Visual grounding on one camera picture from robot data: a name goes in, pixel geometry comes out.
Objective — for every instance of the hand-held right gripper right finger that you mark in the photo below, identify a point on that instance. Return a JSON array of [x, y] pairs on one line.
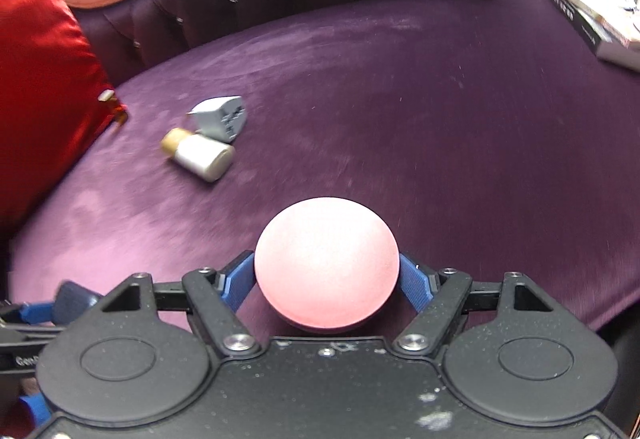
[[412, 284]]

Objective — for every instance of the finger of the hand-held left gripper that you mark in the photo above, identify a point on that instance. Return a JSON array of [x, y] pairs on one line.
[[35, 312]]

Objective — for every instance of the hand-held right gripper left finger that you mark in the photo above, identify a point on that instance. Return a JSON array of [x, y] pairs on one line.
[[240, 281]]

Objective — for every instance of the blue-grey oblong case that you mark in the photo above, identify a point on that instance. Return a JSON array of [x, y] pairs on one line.
[[75, 301]]

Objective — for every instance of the pink round compact box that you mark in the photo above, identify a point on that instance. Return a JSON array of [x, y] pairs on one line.
[[325, 264]]

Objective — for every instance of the white cylindrical bottle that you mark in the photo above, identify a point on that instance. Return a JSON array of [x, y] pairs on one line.
[[202, 156]]

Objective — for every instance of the white travel plug adapter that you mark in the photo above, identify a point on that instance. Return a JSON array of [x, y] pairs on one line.
[[220, 119]]

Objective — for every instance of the purple velvet sofa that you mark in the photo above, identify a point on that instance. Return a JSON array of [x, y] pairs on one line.
[[400, 119]]

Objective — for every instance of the small amber glass bottle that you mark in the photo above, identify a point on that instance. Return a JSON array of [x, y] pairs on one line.
[[119, 111]]

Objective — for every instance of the red satin pillow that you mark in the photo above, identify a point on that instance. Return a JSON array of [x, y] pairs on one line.
[[45, 94]]

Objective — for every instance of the black and white book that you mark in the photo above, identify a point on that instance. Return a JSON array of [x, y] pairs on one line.
[[600, 29]]

